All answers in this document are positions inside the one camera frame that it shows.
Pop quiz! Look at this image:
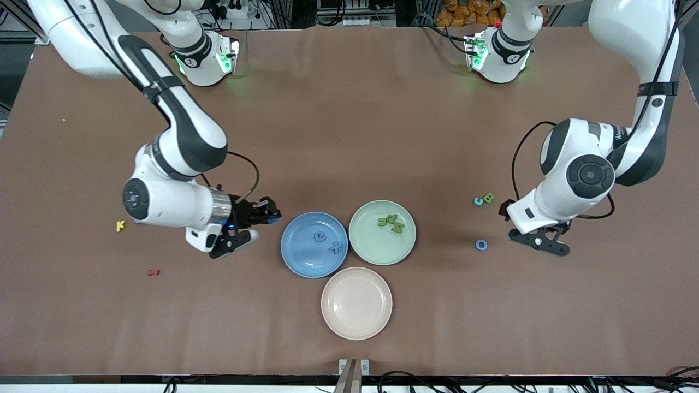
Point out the blue plate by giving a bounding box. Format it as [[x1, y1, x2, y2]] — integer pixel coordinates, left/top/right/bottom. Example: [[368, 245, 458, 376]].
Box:
[[281, 212, 349, 279]]

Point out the green plate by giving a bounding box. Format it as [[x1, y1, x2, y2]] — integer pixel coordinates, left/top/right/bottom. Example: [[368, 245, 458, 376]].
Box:
[[349, 200, 417, 266]]

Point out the beige plate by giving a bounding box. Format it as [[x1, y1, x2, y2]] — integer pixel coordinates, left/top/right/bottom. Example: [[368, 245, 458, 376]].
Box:
[[321, 267, 393, 341]]

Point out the bag of oranges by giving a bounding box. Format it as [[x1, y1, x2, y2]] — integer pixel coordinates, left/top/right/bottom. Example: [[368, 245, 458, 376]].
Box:
[[435, 0, 506, 28]]

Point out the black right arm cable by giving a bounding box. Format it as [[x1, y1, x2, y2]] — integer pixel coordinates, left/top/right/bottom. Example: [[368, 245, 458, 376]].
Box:
[[66, 0, 260, 205]]

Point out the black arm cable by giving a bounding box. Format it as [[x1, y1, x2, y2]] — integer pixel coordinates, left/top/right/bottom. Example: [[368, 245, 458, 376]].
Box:
[[511, 0, 683, 220], [66, 0, 260, 205]]

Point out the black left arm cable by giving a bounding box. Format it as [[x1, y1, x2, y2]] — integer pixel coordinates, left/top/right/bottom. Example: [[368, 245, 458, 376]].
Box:
[[511, 0, 683, 220]]

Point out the metal table edge bracket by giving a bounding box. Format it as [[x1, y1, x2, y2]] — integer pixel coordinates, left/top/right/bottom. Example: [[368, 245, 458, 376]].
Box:
[[334, 359, 370, 393]]

